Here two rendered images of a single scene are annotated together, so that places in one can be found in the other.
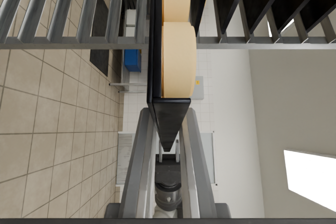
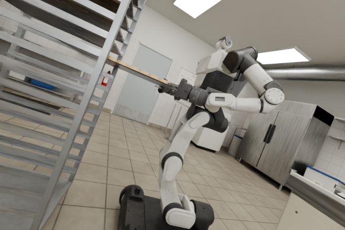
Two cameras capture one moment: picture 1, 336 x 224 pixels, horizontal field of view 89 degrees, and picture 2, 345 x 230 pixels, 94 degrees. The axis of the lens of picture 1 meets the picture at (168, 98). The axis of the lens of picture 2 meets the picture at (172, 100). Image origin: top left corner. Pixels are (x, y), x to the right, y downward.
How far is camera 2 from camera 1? 0.79 m
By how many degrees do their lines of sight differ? 33
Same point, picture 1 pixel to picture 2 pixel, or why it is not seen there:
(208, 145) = (147, 51)
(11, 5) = (66, 130)
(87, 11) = not seen: hidden behind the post
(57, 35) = (95, 111)
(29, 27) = (85, 122)
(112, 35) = (104, 88)
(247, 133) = (151, 17)
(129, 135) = (117, 105)
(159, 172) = (164, 90)
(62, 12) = not seen: hidden behind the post
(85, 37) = (101, 100)
